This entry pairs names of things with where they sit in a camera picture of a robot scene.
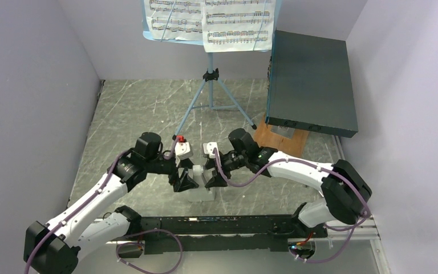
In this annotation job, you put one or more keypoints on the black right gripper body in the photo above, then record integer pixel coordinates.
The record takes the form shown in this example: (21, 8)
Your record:
(228, 162)

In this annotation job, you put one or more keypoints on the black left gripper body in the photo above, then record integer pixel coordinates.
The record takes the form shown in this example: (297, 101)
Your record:
(173, 173)

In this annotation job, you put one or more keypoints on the white metronome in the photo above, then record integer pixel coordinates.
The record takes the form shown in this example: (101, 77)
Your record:
(201, 194)

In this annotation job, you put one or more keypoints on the light blue music stand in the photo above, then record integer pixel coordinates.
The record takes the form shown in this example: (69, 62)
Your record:
(211, 68)

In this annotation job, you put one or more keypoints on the sheet music page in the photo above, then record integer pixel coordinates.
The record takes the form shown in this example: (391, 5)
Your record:
(179, 20)
(229, 26)

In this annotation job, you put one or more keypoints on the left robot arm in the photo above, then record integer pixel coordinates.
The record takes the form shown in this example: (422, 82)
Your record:
(58, 245)

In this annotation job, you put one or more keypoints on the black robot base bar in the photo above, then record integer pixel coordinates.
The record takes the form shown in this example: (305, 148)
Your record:
(219, 233)

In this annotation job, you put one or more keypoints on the wooden board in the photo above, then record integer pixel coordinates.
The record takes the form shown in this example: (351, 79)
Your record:
(294, 146)

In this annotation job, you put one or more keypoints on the small grey metal plate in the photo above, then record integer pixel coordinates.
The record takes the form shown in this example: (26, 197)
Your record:
(286, 132)

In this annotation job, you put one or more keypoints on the dark green metal rack unit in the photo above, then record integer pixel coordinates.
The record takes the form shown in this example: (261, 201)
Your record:
(310, 85)

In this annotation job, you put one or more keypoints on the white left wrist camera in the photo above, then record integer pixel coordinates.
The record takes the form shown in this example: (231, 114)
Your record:
(183, 152)

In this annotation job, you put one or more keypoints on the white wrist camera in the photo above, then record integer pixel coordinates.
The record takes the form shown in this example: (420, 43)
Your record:
(183, 152)
(209, 150)

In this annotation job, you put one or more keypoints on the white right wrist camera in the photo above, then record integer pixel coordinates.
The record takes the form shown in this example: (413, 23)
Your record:
(209, 150)

